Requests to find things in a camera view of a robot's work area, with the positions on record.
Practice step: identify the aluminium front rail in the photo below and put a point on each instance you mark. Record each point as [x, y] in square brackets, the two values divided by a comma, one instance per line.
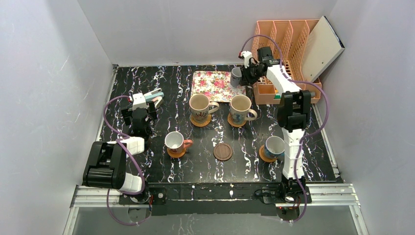
[216, 209]

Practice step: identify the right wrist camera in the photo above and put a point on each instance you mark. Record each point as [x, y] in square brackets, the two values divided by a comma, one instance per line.
[246, 56]

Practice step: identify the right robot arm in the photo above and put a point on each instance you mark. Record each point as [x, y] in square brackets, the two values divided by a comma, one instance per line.
[293, 115]

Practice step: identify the terracotta round coaster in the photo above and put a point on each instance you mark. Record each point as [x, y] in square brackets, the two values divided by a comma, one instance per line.
[176, 155]

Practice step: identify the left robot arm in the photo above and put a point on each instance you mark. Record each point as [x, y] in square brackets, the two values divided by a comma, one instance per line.
[112, 164]

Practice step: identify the woven rattan coaster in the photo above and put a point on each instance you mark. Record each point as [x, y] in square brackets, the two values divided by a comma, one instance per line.
[233, 124]
[200, 123]

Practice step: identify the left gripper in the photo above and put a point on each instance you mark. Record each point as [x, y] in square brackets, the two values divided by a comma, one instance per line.
[150, 106]

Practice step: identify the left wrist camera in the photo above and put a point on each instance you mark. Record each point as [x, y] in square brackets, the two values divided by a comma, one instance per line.
[139, 101]

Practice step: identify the small light blue mug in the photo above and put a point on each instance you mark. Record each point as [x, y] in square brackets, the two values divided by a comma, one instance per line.
[236, 77]

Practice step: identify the peach desk file organizer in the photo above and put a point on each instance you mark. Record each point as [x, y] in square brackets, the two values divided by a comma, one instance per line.
[291, 36]

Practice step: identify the beige mug with number three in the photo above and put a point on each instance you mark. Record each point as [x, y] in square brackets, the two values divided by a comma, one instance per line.
[240, 109]

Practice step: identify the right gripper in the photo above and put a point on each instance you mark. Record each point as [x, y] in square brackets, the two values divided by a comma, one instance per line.
[244, 75]

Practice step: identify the floral serving tray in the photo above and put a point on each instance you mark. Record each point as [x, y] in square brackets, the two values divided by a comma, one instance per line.
[215, 85]

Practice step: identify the light wooden round coaster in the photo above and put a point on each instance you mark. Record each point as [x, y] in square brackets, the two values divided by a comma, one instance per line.
[263, 156]

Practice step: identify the white pink stapler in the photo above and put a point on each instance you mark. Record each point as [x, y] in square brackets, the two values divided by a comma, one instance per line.
[157, 101]

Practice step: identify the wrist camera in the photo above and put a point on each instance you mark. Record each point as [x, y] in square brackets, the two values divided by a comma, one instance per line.
[246, 56]
[139, 101]

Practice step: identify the dark walnut round coaster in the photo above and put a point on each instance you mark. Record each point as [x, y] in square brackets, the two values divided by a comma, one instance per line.
[222, 151]

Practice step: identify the white board binder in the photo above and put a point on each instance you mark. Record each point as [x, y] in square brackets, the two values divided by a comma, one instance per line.
[322, 48]

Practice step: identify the pink floral mug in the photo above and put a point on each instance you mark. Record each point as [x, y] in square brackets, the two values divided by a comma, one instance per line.
[177, 142]

